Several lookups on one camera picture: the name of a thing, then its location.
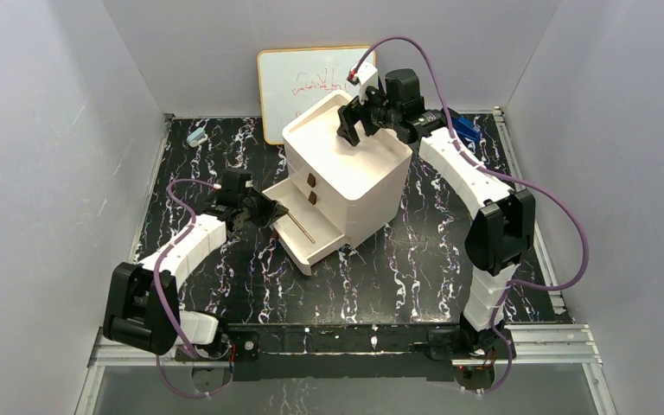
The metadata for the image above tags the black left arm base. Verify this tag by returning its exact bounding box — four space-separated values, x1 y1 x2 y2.
174 324 260 363

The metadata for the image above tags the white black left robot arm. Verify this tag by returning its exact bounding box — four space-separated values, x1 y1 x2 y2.
102 168 289 359

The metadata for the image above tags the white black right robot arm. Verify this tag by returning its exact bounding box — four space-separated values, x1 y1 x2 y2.
337 64 535 342

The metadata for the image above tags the white bottom drawer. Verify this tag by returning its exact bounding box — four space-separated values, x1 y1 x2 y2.
263 179 345 276

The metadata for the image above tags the light blue small stapler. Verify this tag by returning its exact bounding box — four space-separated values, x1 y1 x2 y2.
186 128 208 148

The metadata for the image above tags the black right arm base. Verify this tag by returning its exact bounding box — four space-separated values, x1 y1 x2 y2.
409 320 517 361

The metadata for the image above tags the blue black stapler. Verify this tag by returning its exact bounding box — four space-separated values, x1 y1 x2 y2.
452 114 481 143

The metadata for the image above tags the thin wooden makeup pencil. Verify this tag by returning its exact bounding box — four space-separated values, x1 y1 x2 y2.
281 204 316 245

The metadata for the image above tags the yellow framed whiteboard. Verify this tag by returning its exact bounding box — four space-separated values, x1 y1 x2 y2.
257 45 368 145

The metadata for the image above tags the white drawer organizer box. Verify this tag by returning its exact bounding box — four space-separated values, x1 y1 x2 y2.
283 91 412 247

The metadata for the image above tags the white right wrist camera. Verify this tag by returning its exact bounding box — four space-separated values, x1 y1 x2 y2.
347 61 379 104

